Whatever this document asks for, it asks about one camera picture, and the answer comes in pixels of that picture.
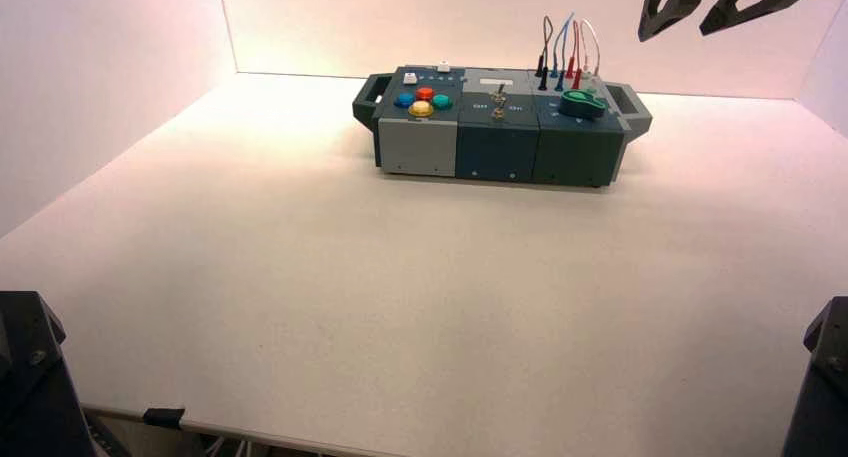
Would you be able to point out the metal toggle switch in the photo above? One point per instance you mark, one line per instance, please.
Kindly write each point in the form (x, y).
(500, 98)

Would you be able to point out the green rotary knob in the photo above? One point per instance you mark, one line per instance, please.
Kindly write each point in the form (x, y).
(582, 104)

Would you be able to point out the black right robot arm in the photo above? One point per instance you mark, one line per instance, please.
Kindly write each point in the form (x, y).
(821, 388)

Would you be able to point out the red round push button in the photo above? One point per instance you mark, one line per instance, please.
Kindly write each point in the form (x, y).
(425, 93)

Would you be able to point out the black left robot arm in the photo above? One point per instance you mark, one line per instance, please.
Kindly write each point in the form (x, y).
(30, 381)

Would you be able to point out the dark grey task board box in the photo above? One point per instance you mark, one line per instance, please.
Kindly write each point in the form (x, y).
(493, 142)

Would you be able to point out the yellow round push button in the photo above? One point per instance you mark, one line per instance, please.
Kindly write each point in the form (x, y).
(420, 109)

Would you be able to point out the black table edge clamp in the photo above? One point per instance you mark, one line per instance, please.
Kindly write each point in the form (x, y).
(164, 418)

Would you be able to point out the small white square button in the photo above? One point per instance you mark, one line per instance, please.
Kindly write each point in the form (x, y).
(410, 78)
(443, 66)

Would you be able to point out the green round push button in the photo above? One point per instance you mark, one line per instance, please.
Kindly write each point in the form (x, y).
(442, 101)

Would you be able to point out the blue round push button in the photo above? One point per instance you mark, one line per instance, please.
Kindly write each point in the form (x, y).
(404, 100)

